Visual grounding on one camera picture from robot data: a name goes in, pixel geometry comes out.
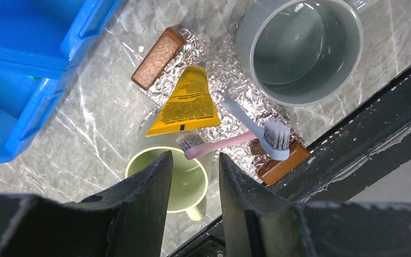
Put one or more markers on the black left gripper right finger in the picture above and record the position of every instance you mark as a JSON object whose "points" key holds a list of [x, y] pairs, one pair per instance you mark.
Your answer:
{"points": [[258, 222]]}

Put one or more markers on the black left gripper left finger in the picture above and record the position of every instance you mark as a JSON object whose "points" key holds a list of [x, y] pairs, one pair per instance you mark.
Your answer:
{"points": [[126, 219]]}

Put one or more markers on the cream ceramic mug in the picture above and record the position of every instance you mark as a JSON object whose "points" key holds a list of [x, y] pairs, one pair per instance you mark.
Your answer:
{"points": [[190, 178]]}

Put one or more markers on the light blue toothbrush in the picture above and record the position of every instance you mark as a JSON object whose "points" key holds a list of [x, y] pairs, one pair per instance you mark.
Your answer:
{"points": [[274, 137]]}

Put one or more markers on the pink toothbrush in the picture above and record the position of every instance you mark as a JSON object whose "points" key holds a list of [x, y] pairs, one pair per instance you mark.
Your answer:
{"points": [[194, 146]]}

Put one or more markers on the yellow toothpaste tube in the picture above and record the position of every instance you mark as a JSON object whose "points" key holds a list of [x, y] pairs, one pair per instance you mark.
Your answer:
{"points": [[189, 107]]}

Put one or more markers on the grey ceramic mug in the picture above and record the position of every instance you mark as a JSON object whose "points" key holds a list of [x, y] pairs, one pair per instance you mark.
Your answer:
{"points": [[298, 53]]}

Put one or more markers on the white teal-capped toothpaste tube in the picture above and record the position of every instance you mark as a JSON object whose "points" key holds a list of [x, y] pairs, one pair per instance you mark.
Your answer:
{"points": [[34, 77]]}

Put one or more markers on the blue left storage bin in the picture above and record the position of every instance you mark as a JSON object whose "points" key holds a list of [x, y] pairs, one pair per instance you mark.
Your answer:
{"points": [[25, 106]]}

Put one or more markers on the blue storage bin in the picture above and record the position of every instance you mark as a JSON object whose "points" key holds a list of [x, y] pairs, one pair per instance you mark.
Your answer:
{"points": [[46, 38], [25, 106]]}

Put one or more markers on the blue middle storage bin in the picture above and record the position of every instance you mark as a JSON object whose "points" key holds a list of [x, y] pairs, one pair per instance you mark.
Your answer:
{"points": [[46, 38]]}

